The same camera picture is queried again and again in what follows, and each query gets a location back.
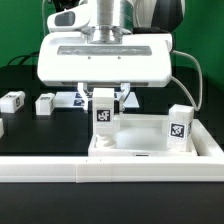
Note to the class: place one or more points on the white square tabletop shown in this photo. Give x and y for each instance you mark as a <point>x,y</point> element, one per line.
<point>137,135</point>

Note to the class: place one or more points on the white marker sheet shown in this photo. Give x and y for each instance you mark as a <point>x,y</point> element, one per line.
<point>74,100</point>

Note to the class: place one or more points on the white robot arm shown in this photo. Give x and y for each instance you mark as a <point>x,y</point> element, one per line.
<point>111,20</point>

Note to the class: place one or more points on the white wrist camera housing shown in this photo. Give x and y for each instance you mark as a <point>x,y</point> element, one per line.
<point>69,20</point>

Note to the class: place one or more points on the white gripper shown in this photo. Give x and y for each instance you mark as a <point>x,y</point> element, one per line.
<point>67,58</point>

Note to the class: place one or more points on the white U-shaped obstacle fence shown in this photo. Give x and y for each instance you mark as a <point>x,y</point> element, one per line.
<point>207,165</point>

